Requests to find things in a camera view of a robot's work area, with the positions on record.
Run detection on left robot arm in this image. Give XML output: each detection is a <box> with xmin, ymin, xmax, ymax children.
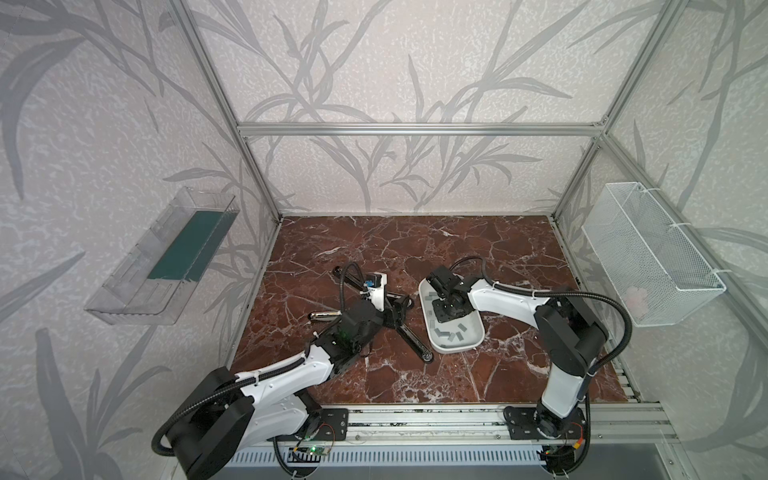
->
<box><xmin>151</xmin><ymin>299</ymin><xmax>385</xmax><ymax>479</ymax></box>

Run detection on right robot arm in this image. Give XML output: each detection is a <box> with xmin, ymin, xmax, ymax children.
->
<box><xmin>419</xmin><ymin>266</ymin><xmax>633</xmax><ymax>438</ymax></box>

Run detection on white plastic tray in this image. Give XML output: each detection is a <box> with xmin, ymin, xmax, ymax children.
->
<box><xmin>419</xmin><ymin>280</ymin><xmax>485</xmax><ymax>354</ymax></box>

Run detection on staple strips in tray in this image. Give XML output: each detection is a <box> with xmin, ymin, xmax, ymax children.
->
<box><xmin>432</xmin><ymin>323</ymin><xmax>468</xmax><ymax>343</ymax></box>

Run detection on green circuit board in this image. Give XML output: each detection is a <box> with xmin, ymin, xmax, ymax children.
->
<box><xmin>291</xmin><ymin>445</ymin><xmax>333</xmax><ymax>462</ymax></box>

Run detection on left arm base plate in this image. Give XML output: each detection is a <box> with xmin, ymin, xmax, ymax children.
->
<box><xmin>298</xmin><ymin>408</ymin><xmax>349</xmax><ymax>441</ymax></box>

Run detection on aluminium front rail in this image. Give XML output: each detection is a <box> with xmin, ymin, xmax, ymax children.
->
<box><xmin>173</xmin><ymin>403</ymin><xmax>679</xmax><ymax>449</ymax></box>

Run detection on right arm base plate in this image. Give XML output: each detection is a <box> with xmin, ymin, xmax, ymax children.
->
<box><xmin>503</xmin><ymin>406</ymin><xmax>587</xmax><ymax>441</ymax></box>

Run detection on clear plastic wall bin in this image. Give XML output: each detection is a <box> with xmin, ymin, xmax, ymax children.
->
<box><xmin>85</xmin><ymin>187</ymin><xmax>240</xmax><ymax>326</ymax></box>

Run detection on white wire mesh basket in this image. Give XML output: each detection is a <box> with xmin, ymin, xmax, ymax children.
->
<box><xmin>582</xmin><ymin>182</ymin><xmax>727</xmax><ymax>327</ymax></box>

